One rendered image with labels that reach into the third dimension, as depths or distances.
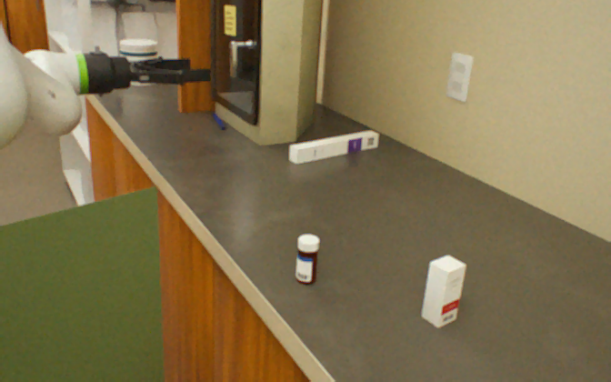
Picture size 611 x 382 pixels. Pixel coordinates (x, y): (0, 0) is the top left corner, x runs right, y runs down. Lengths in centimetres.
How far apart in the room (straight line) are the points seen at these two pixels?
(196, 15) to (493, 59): 86
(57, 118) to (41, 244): 66
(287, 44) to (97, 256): 98
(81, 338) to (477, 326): 54
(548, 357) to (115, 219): 59
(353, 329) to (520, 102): 75
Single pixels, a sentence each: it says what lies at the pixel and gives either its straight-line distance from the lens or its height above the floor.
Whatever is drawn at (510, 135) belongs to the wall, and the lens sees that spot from 140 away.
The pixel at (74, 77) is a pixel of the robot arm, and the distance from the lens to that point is 133.
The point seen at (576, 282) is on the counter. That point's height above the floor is 94.
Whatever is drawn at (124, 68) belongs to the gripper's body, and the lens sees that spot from 136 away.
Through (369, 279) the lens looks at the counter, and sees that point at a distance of 94.
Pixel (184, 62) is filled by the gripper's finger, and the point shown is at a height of 115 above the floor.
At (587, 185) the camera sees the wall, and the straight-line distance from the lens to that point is 129.
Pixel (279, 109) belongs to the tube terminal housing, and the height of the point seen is 104.
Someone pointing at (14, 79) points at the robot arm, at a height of 128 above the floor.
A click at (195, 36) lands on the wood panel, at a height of 117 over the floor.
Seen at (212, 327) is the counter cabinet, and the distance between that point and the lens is 124.
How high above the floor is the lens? 143
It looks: 22 degrees down
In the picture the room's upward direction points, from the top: 4 degrees clockwise
